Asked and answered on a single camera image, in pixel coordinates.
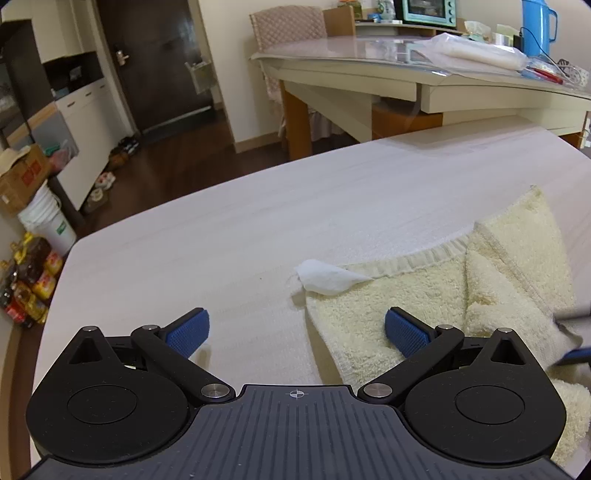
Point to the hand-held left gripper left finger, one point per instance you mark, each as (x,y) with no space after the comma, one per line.
(189,330)

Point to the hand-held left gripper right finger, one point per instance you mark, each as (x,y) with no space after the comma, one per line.
(406,331)

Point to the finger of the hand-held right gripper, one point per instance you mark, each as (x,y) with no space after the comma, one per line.
(577,317)
(578,356)

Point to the pale yellow towel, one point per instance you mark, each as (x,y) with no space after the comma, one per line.
(415,295)

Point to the cluster of cooking oil bottles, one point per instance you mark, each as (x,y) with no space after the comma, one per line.
(30,281)

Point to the pair of light slippers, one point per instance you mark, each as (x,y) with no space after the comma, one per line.
(102,187)

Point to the white plastic bucket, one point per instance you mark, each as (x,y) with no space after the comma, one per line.
(48,221)

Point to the pair of dark shoes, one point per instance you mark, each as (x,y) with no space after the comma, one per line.
(125,148)

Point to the pink plastic bag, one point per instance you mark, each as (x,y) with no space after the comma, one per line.
(62,157)

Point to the cardboard box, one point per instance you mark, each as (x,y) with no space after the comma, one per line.
(21,180)

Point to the white cabinet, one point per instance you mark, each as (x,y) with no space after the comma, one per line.
(92,124)

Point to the white patterned cup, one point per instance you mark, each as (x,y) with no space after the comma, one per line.
(574,73)

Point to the cream dining table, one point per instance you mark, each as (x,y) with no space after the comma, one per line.
(369,87)

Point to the dark wooden door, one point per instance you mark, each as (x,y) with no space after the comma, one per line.
(161,64)

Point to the black charger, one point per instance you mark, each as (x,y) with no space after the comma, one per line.
(520,42)

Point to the clear plastic bag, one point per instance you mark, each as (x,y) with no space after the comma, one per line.
(471,54)

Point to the blue thermos jug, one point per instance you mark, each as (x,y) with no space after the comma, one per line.
(535,27)

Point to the wooden box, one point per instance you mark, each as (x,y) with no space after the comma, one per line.
(339,22)

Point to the quilted cover chair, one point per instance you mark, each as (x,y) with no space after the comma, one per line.
(288,27)

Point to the mint green toaster oven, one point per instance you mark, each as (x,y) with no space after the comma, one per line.
(429,11)

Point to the white wall-mounted holder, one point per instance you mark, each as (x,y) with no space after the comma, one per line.
(201,77)

